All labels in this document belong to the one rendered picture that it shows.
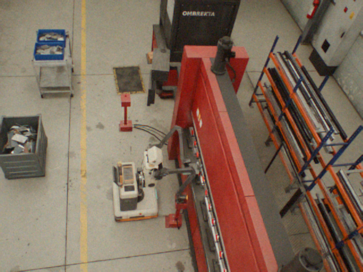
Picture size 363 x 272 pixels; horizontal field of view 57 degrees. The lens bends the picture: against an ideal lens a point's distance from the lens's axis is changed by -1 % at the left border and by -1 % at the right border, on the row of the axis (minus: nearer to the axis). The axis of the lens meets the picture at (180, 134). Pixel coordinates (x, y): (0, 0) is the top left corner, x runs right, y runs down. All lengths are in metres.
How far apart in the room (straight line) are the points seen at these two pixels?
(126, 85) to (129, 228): 3.20
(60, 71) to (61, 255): 3.62
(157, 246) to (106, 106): 2.99
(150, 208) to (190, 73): 2.11
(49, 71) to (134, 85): 1.73
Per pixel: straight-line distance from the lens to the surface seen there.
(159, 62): 4.79
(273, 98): 6.57
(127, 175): 4.73
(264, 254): 2.98
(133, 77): 7.44
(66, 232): 5.42
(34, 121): 5.98
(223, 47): 3.96
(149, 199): 5.27
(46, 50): 6.62
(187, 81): 4.64
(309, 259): 2.57
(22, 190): 5.90
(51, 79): 7.00
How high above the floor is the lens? 4.92
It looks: 50 degrees down
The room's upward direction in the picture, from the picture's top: 12 degrees clockwise
